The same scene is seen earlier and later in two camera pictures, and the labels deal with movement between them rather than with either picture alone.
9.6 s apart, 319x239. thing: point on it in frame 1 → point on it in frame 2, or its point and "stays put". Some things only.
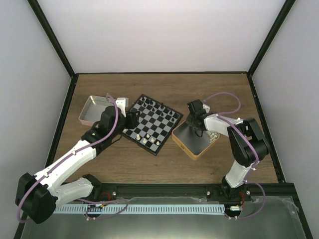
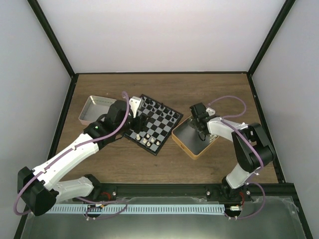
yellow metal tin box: x=184 y=135 stays put
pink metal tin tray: x=92 y=109 stays put
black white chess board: x=157 y=123 stays put
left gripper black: x=133 y=120 → x=141 y=124
